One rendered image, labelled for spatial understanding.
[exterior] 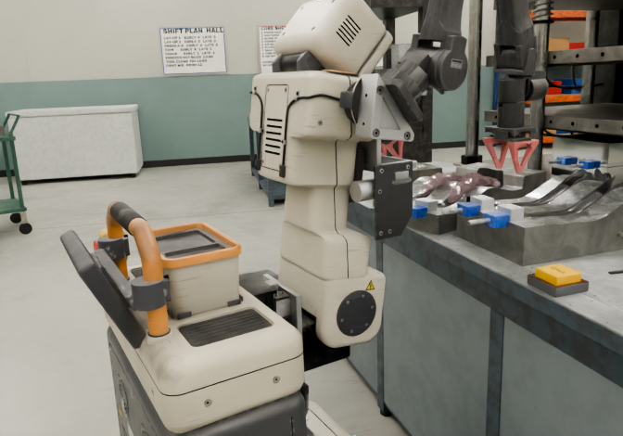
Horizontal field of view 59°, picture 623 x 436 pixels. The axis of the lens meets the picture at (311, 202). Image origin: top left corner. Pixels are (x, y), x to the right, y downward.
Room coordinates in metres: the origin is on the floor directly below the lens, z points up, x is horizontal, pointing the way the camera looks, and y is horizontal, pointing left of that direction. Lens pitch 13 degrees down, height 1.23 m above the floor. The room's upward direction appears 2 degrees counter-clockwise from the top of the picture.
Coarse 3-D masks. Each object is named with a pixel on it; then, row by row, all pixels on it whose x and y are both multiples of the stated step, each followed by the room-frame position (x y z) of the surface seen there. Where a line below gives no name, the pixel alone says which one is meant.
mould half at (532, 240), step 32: (544, 192) 1.43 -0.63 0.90; (576, 192) 1.36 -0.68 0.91; (608, 192) 1.30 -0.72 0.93; (480, 224) 1.29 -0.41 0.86; (512, 224) 1.19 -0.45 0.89; (544, 224) 1.16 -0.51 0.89; (576, 224) 1.19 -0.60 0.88; (608, 224) 1.22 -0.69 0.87; (512, 256) 1.18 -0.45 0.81; (544, 256) 1.16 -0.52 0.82; (576, 256) 1.19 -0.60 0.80
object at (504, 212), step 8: (504, 208) 1.22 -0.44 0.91; (512, 208) 1.21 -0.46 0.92; (520, 208) 1.21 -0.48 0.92; (488, 216) 1.22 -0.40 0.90; (496, 216) 1.20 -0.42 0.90; (504, 216) 1.20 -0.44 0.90; (512, 216) 1.21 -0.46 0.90; (520, 216) 1.21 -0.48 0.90; (472, 224) 1.20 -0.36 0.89; (488, 224) 1.22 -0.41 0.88; (496, 224) 1.20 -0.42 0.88; (504, 224) 1.20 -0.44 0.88
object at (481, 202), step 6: (474, 198) 1.34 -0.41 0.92; (480, 198) 1.33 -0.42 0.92; (486, 198) 1.33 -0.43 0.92; (462, 204) 1.32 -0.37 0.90; (468, 204) 1.32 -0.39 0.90; (474, 204) 1.32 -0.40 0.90; (480, 204) 1.31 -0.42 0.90; (486, 204) 1.31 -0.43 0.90; (492, 204) 1.32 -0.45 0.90; (450, 210) 1.31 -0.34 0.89; (456, 210) 1.31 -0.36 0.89; (462, 210) 1.31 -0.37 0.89; (468, 210) 1.30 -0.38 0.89; (474, 210) 1.30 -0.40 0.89; (480, 210) 1.31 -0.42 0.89; (486, 210) 1.31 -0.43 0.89; (468, 216) 1.30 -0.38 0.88
